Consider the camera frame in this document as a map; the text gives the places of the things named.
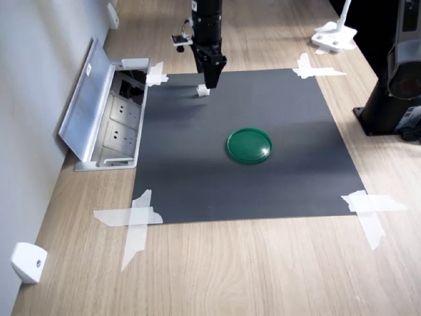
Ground white corner bracket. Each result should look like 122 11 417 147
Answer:
9 242 48 284
107 2 119 30

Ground silver cable duct flap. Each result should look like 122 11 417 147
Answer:
58 36 116 163

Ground round green lid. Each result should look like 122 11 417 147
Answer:
226 126 274 167

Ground white tape strip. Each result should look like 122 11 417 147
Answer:
340 194 408 213
93 205 164 228
347 190 386 251
291 66 347 79
149 61 164 87
145 72 170 86
297 52 312 80
120 189 153 273

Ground white power socket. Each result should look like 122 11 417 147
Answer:
109 95 141 121
102 120 137 149

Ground silver cable duct box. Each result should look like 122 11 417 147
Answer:
74 57 152 172

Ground dark grey mat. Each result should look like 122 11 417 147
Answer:
131 68 366 225

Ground white taped stand bracket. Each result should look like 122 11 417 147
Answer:
311 0 359 53

